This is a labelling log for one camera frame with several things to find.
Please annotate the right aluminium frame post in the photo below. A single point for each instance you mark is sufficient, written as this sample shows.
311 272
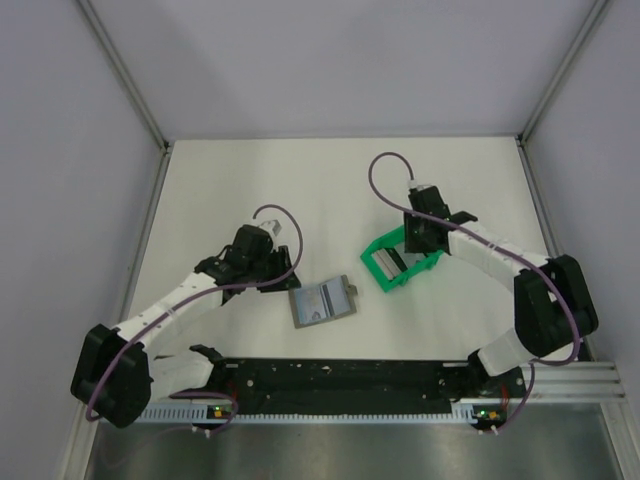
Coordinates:
595 16

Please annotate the stack of white cards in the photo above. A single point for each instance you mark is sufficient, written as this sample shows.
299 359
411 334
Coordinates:
387 264

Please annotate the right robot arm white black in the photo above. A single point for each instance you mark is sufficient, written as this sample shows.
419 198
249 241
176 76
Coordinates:
552 303

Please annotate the left aluminium frame post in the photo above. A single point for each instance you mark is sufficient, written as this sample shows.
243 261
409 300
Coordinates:
121 72

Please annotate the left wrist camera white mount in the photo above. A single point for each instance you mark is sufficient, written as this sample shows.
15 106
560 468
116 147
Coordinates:
272 227

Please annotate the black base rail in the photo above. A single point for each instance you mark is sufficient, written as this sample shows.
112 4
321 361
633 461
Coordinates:
333 387

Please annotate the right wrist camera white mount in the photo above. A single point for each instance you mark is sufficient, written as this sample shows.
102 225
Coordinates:
414 186

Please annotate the grey card holder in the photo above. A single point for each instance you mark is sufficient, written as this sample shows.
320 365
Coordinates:
352 292

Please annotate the green plastic bin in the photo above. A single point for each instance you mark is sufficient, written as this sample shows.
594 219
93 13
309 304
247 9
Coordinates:
411 264

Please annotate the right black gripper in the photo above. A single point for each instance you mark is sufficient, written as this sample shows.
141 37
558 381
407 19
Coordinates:
413 247

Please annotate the white slotted cable duct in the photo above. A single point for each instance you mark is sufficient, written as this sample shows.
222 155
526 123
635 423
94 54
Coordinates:
211 412

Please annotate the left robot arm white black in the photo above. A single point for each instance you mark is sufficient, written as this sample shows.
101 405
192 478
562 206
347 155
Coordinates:
122 369

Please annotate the white credit card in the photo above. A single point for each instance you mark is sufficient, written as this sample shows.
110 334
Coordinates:
335 298
309 306

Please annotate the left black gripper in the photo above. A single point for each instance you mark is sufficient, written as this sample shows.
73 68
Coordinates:
285 277

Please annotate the aluminium frame post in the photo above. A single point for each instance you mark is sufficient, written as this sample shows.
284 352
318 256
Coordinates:
121 72
595 16

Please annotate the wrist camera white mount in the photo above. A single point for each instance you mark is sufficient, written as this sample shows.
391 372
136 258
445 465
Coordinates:
272 227
414 186

